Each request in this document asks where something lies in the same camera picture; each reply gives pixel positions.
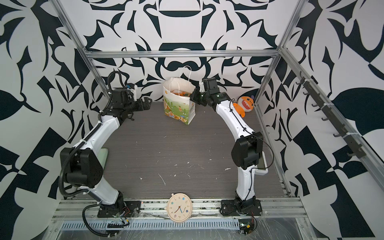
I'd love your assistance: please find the white green paper bag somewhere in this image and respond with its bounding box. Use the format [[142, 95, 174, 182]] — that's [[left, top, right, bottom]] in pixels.
[[163, 66, 196, 125]]

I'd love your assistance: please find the orange snack packet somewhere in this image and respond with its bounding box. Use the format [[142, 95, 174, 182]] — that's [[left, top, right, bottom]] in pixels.
[[172, 90, 191, 97]]

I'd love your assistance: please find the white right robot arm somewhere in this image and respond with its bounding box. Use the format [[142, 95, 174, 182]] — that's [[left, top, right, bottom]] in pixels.
[[190, 89, 272, 212]]

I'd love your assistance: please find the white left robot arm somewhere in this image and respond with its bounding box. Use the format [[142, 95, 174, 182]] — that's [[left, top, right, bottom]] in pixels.
[[58, 71, 152, 214]]

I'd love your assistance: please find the orange shark plush toy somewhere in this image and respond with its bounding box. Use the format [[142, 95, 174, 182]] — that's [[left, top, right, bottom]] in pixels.
[[233, 96, 255, 118]]

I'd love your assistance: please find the light green tray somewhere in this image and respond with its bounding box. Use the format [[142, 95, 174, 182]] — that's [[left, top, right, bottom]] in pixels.
[[97, 148, 109, 169]]

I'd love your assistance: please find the round wooden clock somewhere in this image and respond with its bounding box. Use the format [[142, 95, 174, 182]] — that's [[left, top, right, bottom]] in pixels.
[[166, 193, 193, 223]]

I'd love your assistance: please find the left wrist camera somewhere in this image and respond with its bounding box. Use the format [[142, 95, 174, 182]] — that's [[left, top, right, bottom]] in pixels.
[[126, 83, 138, 102]]

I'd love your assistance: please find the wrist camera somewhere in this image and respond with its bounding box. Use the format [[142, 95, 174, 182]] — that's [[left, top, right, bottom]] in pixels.
[[126, 83, 138, 102], [203, 78, 220, 96]]

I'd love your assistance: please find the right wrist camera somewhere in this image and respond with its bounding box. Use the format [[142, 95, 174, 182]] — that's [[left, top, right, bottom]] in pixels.
[[203, 78, 220, 96]]

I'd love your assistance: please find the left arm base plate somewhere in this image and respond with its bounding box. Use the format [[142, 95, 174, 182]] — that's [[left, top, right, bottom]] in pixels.
[[97, 201, 142, 218]]

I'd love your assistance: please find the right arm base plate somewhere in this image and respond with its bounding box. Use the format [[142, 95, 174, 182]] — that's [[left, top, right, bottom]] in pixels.
[[220, 198, 263, 216]]

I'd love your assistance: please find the wall hook rail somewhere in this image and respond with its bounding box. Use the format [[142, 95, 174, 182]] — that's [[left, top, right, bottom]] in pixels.
[[297, 73, 367, 159]]

